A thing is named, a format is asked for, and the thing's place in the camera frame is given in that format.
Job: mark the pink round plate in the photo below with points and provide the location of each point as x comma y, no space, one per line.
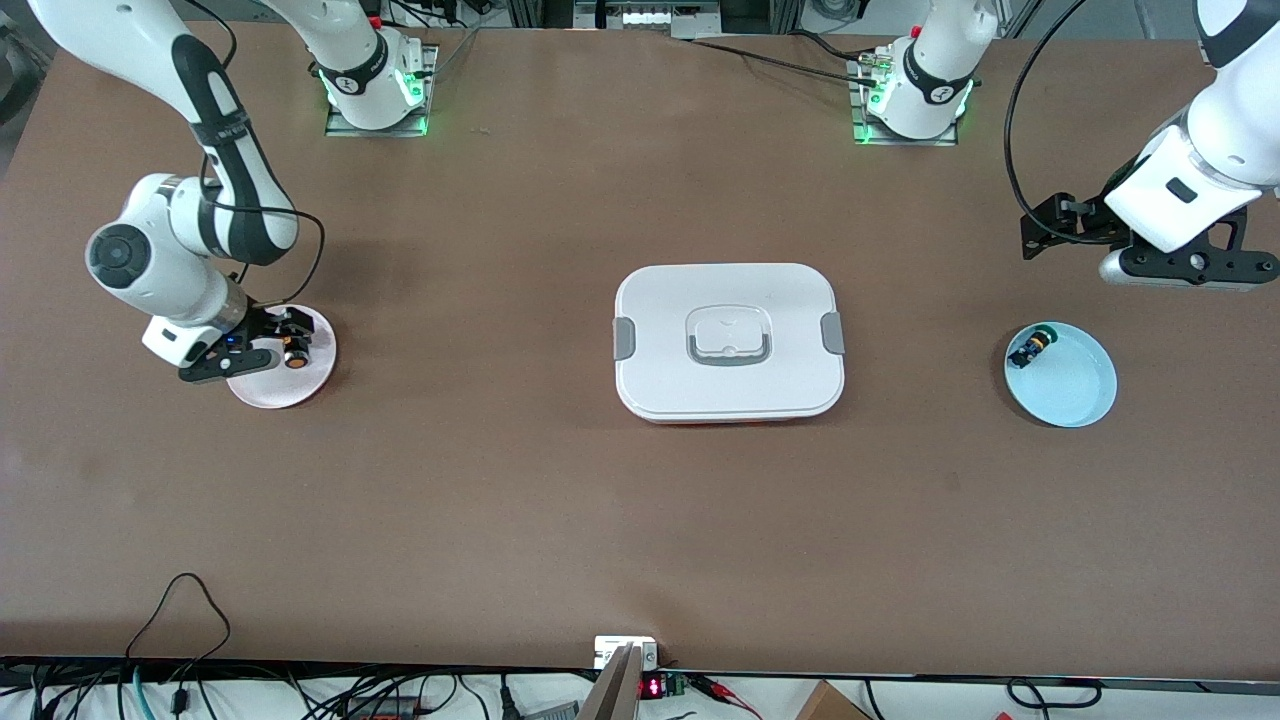
300,390

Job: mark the orange push-button switch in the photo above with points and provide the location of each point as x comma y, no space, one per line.
297,357

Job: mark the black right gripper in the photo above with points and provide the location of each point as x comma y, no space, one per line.
262,321

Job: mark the brown cardboard box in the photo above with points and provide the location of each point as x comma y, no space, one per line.
825,705

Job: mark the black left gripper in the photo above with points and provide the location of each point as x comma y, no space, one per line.
1086,221

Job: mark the grey power adapter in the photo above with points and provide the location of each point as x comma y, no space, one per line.
550,712

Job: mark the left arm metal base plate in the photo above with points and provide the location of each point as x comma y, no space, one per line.
900,142

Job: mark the green push-button switch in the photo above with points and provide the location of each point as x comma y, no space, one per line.
1030,346

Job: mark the red digit display module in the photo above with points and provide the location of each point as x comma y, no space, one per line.
652,688

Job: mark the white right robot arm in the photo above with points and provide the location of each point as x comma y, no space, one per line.
160,250

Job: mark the small white electronic device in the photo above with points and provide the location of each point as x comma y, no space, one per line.
607,650

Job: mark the tan cardboard strip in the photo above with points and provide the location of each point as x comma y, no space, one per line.
615,695

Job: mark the red clip test leads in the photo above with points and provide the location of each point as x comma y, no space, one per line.
715,686

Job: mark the white lidded storage box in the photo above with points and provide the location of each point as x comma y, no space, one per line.
660,390

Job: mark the light blue round plate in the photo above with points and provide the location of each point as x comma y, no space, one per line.
1070,385

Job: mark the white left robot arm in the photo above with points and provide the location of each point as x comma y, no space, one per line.
1240,130

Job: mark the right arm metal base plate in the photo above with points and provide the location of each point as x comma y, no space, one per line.
350,132

